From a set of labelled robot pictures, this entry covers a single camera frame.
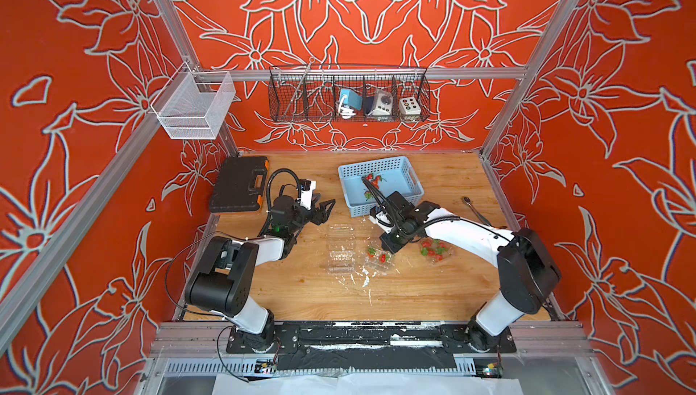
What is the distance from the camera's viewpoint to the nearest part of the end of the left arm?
0.72 m

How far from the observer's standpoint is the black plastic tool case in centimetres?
98

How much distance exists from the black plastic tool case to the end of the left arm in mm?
253
